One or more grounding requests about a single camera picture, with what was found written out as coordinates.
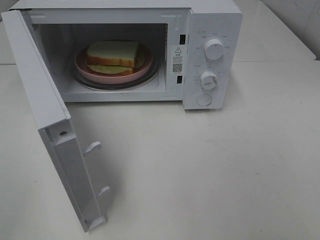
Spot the round door release button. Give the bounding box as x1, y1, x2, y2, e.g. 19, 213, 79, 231
196, 94, 212, 107

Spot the white bread sandwich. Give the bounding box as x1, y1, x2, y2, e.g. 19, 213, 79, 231
86, 40, 145, 76

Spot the white microwave door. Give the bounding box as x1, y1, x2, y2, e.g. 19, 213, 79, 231
1, 10, 105, 232

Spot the pink round plate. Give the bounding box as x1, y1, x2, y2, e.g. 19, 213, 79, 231
74, 42, 154, 84

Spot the glass microwave turntable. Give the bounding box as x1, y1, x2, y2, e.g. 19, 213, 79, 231
69, 60, 160, 91

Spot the white lower microwave knob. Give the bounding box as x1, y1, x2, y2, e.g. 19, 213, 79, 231
200, 71, 218, 90

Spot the white microwave knob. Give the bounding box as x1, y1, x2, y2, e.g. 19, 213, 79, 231
203, 37, 225, 60
200, 71, 218, 90

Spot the white warning label sticker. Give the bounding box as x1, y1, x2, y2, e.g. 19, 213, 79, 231
170, 44, 186, 75

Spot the white microwave oven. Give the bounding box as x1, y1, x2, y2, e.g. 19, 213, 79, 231
7, 0, 243, 110

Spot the white upper microwave knob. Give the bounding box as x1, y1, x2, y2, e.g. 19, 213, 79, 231
203, 37, 225, 60

